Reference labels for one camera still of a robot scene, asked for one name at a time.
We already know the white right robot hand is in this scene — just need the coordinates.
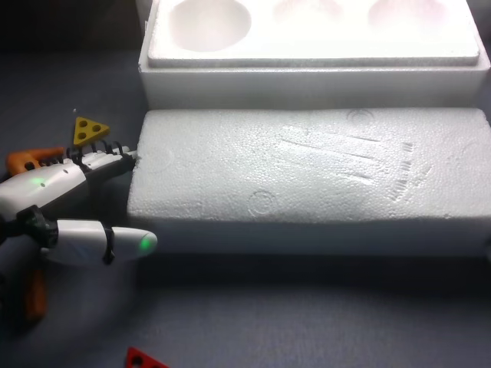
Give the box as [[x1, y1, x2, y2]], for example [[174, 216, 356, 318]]
[[0, 140, 159, 266]]

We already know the white styrofoam lid block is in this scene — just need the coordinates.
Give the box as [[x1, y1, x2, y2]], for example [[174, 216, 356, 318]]
[[126, 108, 491, 257]]

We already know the white foam three-cavity tray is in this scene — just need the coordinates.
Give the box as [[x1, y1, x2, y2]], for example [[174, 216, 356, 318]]
[[137, 0, 491, 113]]

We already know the orange bent toy piece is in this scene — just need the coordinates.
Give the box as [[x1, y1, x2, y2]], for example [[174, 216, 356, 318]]
[[6, 146, 65, 179]]

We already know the yellow triangle block with holes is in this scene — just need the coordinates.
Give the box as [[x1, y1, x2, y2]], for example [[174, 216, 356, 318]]
[[73, 117, 111, 148]]

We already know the orange toy stick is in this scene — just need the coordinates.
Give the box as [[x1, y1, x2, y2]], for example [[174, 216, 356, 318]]
[[22, 268, 48, 322]]

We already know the red triangle block with holes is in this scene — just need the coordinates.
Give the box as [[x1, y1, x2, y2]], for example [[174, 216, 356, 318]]
[[126, 347, 170, 368]]

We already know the grey table cloth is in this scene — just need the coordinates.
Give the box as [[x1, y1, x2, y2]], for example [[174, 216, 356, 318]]
[[0, 48, 491, 368]]

